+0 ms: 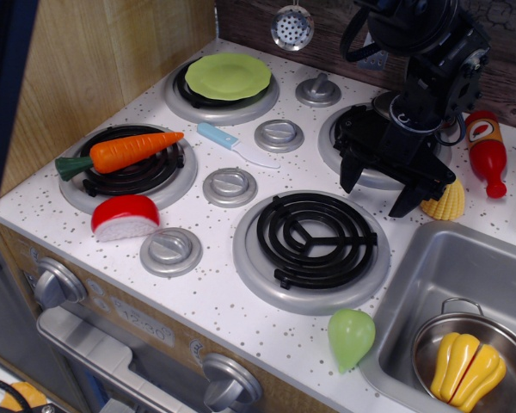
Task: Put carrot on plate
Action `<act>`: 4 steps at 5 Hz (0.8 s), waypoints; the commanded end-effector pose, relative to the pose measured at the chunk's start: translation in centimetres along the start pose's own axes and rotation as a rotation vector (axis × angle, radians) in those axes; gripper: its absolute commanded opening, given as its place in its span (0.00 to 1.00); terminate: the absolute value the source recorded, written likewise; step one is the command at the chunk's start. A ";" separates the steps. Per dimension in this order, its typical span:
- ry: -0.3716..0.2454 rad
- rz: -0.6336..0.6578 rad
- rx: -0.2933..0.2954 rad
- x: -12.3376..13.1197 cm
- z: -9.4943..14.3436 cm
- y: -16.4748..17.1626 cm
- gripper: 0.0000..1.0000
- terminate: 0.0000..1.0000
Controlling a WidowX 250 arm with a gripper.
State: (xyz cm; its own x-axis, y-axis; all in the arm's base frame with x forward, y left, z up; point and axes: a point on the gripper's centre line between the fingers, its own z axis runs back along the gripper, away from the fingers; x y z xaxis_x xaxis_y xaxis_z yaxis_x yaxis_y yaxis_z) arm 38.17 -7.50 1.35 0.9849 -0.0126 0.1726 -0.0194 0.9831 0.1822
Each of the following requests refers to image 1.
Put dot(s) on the front right black burner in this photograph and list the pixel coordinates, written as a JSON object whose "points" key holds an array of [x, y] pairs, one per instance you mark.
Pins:
{"points": [[311, 253]]}

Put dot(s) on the hanging metal skimmer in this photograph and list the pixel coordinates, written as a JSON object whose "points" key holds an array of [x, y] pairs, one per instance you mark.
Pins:
{"points": [[292, 27]]}

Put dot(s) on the yellow toy squash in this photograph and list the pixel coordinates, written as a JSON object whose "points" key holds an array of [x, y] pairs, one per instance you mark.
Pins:
{"points": [[466, 371]]}

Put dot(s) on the silver stove knob upper middle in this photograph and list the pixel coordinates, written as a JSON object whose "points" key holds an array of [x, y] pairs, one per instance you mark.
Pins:
{"points": [[279, 136]]}

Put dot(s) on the green toy pear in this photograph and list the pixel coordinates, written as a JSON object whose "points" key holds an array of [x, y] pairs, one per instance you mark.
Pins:
{"points": [[351, 334]]}

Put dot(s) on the steel pot lid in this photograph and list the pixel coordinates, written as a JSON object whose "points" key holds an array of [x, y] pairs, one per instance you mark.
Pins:
{"points": [[381, 103]]}

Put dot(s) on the right oven dial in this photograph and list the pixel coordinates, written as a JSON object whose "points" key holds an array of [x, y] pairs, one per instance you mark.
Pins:
{"points": [[231, 387]]}

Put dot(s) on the blue handled toy knife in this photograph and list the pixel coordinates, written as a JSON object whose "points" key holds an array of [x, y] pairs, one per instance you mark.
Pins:
{"points": [[231, 143]]}

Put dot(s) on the silver stove knob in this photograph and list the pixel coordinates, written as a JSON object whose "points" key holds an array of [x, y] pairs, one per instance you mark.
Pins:
{"points": [[230, 187], [170, 252], [318, 92], [279, 136]]}

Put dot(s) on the hanging metal spatula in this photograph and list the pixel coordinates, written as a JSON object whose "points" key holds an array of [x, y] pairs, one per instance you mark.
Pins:
{"points": [[374, 62]]}

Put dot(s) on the silver stove knob back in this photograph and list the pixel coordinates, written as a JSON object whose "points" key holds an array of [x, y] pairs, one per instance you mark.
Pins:
{"points": [[318, 92]]}

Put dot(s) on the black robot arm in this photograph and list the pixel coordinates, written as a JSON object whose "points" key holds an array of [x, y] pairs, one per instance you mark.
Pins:
{"points": [[446, 51]]}

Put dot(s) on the yellow object bottom left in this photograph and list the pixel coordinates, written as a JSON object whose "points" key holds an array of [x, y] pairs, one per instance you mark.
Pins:
{"points": [[33, 396]]}

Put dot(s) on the red toy ketchup bottle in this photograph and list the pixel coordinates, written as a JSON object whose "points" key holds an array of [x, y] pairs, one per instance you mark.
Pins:
{"points": [[487, 152]]}

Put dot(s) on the oven clock display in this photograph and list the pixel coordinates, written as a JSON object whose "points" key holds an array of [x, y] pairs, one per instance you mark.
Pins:
{"points": [[144, 322]]}

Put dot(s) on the silver oven door handle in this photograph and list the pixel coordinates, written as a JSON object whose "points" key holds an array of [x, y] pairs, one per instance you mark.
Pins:
{"points": [[104, 356]]}

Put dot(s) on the left oven dial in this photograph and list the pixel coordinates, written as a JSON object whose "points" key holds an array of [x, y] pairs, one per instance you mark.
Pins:
{"points": [[57, 285]]}

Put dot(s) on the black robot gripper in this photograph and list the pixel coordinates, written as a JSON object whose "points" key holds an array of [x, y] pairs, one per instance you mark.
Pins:
{"points": [[409, 127]]}

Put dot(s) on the silver sink basin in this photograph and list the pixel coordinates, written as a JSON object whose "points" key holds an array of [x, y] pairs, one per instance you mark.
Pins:
{"points": [[451, 278]]}

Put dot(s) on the orange toy carrot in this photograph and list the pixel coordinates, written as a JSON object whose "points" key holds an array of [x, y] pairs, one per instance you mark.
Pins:
{"points": [[110, 156]]}

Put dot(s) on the back left black burner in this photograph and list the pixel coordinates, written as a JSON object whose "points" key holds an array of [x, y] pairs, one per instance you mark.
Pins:
{"points": [[187, 105]]}

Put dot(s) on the yellow toy corn piece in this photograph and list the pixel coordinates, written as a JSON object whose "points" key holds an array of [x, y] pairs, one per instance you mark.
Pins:
{"points": [[450, 206]]}

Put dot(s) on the silver stove knob centre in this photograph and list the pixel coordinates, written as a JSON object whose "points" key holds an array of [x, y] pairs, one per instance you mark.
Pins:
{"points": [[230, 187]]}

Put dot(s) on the silver stove knob front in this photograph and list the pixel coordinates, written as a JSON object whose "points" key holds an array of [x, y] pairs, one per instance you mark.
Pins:
{"points": [[170, 252]]}

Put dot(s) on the oven dial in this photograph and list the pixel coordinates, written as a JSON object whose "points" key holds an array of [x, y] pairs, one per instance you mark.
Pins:
{"points": [[57, 285], [231, 387]]}

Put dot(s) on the green plastic plate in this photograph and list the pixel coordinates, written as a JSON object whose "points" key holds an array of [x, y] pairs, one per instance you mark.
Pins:
{"points": [[228, 76]]}

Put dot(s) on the red white cheese wedge toy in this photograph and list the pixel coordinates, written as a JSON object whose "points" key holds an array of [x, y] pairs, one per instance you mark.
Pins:
{"points": [[125, 216]]}

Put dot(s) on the small steel pot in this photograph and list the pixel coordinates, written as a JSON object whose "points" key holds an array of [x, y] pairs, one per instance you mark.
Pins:
{"points": [[427, 339]]}

